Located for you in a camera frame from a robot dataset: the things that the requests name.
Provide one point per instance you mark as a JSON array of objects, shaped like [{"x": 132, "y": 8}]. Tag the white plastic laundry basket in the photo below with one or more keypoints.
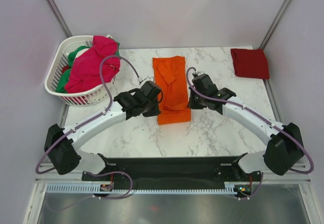
[{"x": 109, "y": 67}]

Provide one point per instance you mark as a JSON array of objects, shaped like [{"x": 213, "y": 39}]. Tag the magenta t-shirt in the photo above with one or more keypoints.
[{"x": 84, "y": 74}]

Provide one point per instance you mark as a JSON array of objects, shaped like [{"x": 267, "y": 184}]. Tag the red garment in basket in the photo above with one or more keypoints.
[{"x": 66, "y": 69}]

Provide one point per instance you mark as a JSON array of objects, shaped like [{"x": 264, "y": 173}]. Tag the folded dark red t-shirt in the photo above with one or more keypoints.
[{"x": 250, "y": 63}]

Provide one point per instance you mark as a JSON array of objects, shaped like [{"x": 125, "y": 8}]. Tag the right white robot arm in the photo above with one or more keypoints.
[{"x": 283, "y": 142}]

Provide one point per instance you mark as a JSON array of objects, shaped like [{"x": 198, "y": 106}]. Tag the white slotted cable duct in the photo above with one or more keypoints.
[{"x": 97, "y": 188}]

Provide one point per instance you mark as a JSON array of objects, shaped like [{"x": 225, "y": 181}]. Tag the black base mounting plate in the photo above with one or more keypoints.
[{"x": 173, "y": 172}]

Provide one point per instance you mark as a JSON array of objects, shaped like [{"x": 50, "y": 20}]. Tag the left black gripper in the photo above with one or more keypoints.
[{"x": 156, "y": 112}]

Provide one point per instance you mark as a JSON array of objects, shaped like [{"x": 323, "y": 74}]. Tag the orange t-shirt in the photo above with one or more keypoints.
[{"x": 169, "y": 75}]

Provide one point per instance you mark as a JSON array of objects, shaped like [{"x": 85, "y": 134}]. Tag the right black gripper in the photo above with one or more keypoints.
[{"x": 192, "y": 104}]

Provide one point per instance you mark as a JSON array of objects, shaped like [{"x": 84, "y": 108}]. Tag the green t-shirt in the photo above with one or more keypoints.
[{"x": 71, "y": 56}]

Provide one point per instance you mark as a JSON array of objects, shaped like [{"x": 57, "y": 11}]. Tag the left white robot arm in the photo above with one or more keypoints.
[{"x": 63, "y": 145}]

